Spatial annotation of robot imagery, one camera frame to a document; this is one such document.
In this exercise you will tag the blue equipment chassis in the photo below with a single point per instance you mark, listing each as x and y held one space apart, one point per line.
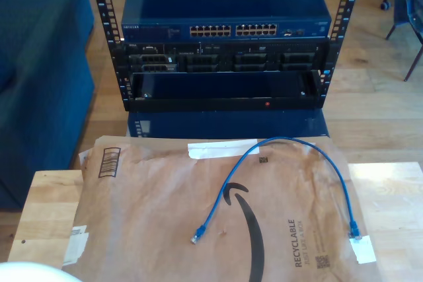
231 123

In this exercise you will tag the black rack server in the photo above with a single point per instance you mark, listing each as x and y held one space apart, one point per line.
224 64

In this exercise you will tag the brown paper mailer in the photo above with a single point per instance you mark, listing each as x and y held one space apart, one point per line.
148 212

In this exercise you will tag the blue sofa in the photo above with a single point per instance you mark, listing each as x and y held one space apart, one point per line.
39 64

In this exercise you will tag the dark chair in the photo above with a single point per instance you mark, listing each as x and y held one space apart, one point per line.
401 4

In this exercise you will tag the black rack frame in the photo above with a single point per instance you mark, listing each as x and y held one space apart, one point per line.
119 64

